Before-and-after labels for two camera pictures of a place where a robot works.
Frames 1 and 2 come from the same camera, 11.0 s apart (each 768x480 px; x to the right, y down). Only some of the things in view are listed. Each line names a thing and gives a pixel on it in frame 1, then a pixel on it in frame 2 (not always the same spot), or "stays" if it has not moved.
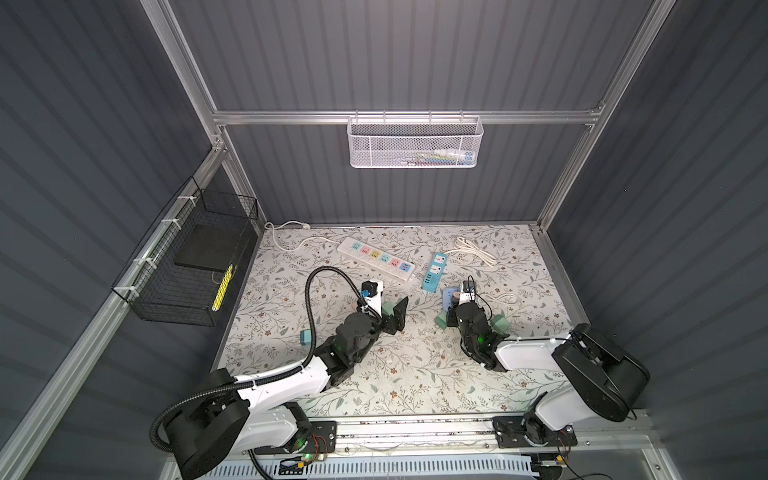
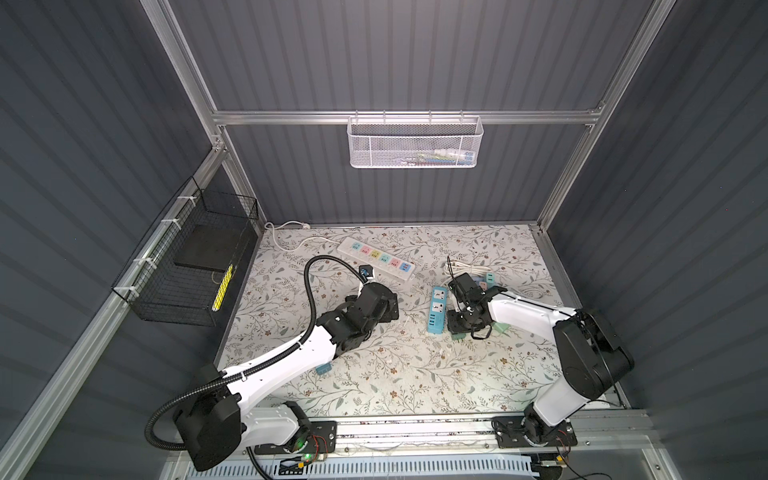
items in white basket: [447, 156] stays
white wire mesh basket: [414, 142] stays
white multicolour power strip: [380, 259] stays
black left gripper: [396, 320] -> [391, 310]
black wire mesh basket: [180, 269] stays
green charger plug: [501, 323] stays
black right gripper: [452, 313] -> [454, 327]
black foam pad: [211, 247] stays
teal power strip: [435, 271] -> [436, 322]
